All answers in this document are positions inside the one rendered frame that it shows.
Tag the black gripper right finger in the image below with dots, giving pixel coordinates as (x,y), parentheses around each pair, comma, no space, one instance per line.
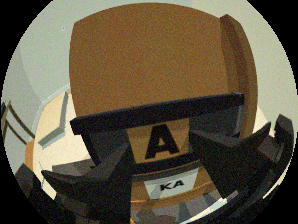
(225,158)

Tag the orange letter tile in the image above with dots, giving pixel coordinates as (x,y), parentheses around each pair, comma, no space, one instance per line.
(159,141)

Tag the white paper ticket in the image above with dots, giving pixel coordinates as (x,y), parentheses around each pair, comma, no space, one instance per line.
(167,186)

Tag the beige flat square slab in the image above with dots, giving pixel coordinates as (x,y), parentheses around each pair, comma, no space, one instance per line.
(53,119)

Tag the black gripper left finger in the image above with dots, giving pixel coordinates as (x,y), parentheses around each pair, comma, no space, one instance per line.
(106,187)

